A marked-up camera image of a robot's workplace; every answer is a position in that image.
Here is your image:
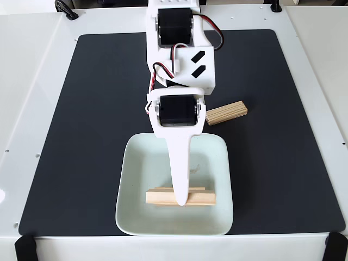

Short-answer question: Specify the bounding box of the wooden block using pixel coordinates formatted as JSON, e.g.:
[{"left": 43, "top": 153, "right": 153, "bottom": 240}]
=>
[
  {"left": 153, "top": 186, "right": 207, "bottom": 194},
  {"left": 206, "top": 100, "right": 248, "bottom": 126},
  {"left": 145, "top": 190, "right": 217, "bottom": 207}
]

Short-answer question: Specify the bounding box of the pale green square plate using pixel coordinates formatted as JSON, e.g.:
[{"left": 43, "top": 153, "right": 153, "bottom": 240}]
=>
[{"left": 115, "top": 132, "right": 234, "bottom": 237}]

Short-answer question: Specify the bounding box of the black rubber mat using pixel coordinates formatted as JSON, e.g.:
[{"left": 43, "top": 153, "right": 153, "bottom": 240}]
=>
[{"left": 18, "top": 29, "right": 346, "bottom": 237}]

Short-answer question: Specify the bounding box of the red black servo cable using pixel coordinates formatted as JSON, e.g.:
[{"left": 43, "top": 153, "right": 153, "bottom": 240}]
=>
[
  {"left": 193, "top": 14, "right": 225, "bottom": 52},
  {"left": 144, "top": 42, "right": 191, "bottom": 115}
]

